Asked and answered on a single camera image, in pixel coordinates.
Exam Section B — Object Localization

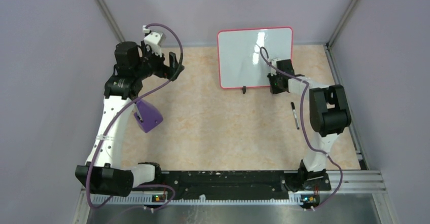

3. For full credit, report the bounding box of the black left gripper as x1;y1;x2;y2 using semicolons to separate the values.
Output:
134;40;184;81

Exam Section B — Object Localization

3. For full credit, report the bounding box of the white whiteboard marker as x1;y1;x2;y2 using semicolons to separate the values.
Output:
291;102;300;130

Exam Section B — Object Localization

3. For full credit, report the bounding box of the red framed whiteboard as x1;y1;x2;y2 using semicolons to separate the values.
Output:
217;26;294;89

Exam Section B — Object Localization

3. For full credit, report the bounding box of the purple wedge eraser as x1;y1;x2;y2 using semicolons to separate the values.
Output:
134;100;163;133

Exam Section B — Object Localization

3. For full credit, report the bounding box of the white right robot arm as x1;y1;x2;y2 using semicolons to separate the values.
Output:
267;58;351;192

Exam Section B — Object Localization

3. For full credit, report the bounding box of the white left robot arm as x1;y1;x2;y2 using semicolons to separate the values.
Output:
75;42;185;197

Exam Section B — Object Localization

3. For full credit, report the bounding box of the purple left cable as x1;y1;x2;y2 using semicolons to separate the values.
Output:
85;23;184;213

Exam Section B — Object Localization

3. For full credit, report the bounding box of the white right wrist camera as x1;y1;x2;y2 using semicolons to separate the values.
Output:
269;58;284;75

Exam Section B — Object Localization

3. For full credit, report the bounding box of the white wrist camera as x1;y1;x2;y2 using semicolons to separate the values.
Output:
142;26;165;57
269;58;284;75

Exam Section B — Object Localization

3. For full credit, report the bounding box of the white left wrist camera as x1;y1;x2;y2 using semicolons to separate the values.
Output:
142;26;165;57

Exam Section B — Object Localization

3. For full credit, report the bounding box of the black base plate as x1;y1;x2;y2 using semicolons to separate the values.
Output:
131;169;332;201

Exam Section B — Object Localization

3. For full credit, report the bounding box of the white cable duct rail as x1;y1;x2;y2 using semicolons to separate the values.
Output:
107;193;303;205

